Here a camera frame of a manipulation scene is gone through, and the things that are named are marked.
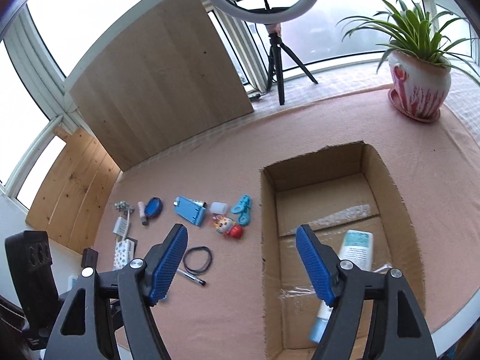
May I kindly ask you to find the dark blue cable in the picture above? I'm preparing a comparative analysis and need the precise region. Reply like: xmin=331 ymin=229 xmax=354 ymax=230
xmin=182 ymin=245 xmax=214 ymax=276

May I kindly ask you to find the black power adapter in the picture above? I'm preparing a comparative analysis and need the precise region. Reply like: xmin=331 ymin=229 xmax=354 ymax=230
xmin=80 ymin=248 xmax=98 ymax=269

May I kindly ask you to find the black tripod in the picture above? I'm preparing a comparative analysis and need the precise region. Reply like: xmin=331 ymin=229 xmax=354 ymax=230
xmin=247 ymin=24 xmax=318 ymax=106

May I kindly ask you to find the white power strip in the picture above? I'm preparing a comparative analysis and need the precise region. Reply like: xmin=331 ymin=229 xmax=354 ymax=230
xmin=67 ymin=275 xmax=78 ymax=291

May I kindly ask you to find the black gel pen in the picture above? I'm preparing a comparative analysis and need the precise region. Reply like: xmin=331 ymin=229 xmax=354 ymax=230
xmin=176 ymin=268 xmax=207 ymax=287

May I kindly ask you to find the white usb charger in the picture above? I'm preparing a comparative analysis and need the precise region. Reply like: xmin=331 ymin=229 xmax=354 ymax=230
xmin=112 ymin=216 xmax=128 ymax=237

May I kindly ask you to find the cardboard box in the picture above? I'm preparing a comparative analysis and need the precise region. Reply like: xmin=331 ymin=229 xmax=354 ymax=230
xmin=261 ymin=141 xmax=425 ymax=359

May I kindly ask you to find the pine wood panel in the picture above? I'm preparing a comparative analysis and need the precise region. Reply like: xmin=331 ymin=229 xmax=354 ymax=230
xmin=26 ymin=127 xmax=120 ymax=254

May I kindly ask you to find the white roller massager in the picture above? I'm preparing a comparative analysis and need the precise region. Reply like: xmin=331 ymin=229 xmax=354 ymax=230
xmin=114 ymin=201 xmax=134 ymax=239

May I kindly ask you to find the light blue plastic clip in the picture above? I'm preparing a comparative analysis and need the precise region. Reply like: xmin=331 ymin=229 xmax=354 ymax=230
xmin=230 ymin=194 xmax=252 ymax=227

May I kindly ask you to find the black card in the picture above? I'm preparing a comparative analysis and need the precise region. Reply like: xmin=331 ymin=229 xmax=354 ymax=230
xmin=115 ymin=236 xmax=137 ymax=250

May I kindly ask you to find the light wooden board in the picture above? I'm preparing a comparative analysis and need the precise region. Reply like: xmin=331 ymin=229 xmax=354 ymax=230
xmin=69 ymin=0 xmax=253 ymax=171

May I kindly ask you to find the white blue lotion bottle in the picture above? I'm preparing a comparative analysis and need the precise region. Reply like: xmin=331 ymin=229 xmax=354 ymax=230
xmin=309 ymin=229 xmax=374 ymax=344

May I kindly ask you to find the cartoon dragon keychain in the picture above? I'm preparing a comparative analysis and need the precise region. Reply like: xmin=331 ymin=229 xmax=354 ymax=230
xmin=212 ymin=215 xmax=243 ymax=239

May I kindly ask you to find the translucent white cap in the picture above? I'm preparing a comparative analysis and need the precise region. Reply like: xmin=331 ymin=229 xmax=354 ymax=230
xmin=209 ymin=202 xmax=229 ymax=215

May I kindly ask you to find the patterned tissue pack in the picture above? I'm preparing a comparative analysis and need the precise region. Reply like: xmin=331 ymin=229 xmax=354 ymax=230
xmin=113 ymin=247 xmax=134 ymax=271

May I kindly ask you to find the blue phone stand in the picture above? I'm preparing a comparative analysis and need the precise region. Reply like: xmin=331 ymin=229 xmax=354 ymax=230
xmin=173 ymin=196 xmax=207 ymax=227

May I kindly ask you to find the potted spider plant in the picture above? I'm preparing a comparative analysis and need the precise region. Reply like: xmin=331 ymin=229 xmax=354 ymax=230
xmin=338 ymin=0 xmax=479 ymax=123

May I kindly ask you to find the pink table cloth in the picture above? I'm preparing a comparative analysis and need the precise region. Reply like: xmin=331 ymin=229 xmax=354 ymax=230
xmin=94 ymin=86 xmax=479 ymax=359

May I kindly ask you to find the small pink bottle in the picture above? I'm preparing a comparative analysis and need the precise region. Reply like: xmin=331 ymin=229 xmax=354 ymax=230
xmin=137 ymin=201 xmax=149 ymax=227

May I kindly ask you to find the blue round container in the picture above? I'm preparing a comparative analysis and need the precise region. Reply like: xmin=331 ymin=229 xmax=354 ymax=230
xmin=144 ymin=197 xmax=163 ymax=219

